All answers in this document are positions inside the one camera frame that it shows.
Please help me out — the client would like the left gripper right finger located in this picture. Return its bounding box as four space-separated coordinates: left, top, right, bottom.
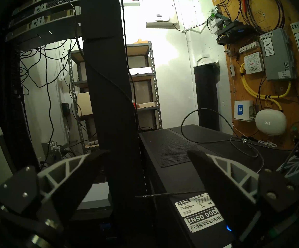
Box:
187 150 261 240

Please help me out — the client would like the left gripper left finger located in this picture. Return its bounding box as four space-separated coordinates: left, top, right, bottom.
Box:
37 150 111 217

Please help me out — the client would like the black USB cable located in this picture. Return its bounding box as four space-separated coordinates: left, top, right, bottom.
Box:
135 108 265 198

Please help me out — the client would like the black workstation tower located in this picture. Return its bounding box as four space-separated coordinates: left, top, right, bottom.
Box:
139 125 299 248

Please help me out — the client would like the white flat device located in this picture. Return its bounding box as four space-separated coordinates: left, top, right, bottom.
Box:
78 182 111 210

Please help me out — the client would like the grey outlet box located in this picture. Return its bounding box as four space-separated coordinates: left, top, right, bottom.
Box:
49 140 62 155

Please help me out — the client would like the white oval router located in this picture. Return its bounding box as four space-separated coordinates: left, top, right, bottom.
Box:
255 109 287 136

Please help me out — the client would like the white modem blue label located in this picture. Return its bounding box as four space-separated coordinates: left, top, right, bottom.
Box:
234 100 254 121

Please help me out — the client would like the tall black cylinder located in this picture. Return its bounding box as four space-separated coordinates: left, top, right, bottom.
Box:
193 65 220 131

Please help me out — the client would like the black server rack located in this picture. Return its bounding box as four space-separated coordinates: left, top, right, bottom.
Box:
0 0 152 248

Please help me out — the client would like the grey electrical box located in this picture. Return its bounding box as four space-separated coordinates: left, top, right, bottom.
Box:
259 28 297 81

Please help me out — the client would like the white paper label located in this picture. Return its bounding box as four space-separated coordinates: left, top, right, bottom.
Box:
244 52 265 75

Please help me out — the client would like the small white box stack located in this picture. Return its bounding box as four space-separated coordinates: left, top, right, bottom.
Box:
196 54 218 67

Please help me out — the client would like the white terminal strip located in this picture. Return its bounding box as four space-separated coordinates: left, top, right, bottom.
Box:
239 41 260 53

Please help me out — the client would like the grey metal shelf unit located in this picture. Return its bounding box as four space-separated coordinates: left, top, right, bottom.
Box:
69 41 163 152

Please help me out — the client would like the black Dell rack server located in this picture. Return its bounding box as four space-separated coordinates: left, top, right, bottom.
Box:
10 0 80 20

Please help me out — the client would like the thick yellow cable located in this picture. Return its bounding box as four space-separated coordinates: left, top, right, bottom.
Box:
240 64 292 112

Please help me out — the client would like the black network switch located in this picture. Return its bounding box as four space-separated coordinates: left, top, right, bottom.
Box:
217 21 253 45

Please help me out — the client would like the white wall panel box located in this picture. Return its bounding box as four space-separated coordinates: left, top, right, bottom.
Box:
142 0 179 28

